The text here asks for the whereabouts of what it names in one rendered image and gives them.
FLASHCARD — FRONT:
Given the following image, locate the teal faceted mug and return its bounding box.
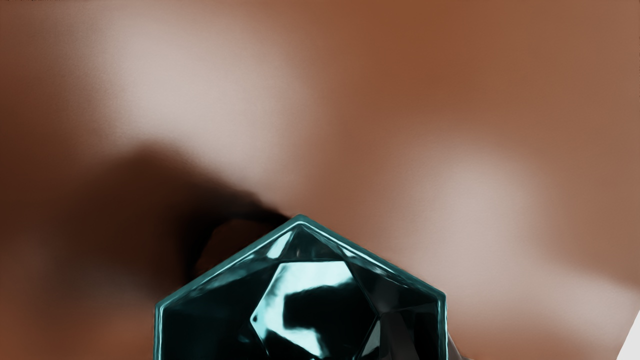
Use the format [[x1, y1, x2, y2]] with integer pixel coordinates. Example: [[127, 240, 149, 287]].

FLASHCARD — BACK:
[[154, 214, 448, 360]]

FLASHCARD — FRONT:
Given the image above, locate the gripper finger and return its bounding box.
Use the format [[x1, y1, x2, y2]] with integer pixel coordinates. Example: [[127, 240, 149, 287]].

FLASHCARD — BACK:
[[446, 333, 473, 360]]

